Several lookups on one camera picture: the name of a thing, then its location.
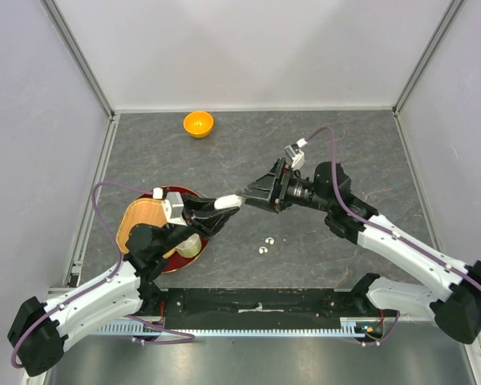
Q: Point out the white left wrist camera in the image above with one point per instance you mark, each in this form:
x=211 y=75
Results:
x=173 y=207

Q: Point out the orange plastic bowl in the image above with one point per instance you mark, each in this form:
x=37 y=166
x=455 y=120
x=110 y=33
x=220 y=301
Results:
x=198 y=124

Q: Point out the woven bamboo mat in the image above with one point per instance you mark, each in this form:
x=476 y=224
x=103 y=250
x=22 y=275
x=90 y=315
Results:
x=143 y=211

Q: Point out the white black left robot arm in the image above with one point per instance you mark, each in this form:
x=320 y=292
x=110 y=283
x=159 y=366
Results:
x=43 y=331

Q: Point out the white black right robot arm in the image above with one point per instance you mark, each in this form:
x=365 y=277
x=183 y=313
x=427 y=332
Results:
x=448 y=291

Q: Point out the white earbud charging case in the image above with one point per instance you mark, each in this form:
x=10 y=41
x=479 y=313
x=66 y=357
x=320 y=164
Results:
x=228 y=202

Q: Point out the round red lacquer tray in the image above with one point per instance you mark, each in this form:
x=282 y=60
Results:
x=176 y=260

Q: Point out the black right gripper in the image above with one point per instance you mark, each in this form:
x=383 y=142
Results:
x=272 y=187

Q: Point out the pale green plastic cup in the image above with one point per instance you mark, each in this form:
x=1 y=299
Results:
x=190 y=248

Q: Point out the white slotted cable duct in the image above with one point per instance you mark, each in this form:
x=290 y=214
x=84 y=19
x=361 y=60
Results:
x=127 y=328

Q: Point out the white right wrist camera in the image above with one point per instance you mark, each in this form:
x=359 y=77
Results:
x=296 y=156

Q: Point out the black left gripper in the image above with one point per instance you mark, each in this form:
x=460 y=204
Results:
x=200 y=214

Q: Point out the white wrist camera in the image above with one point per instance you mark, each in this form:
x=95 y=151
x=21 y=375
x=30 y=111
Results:
x=173 y=207
x=296 y=156

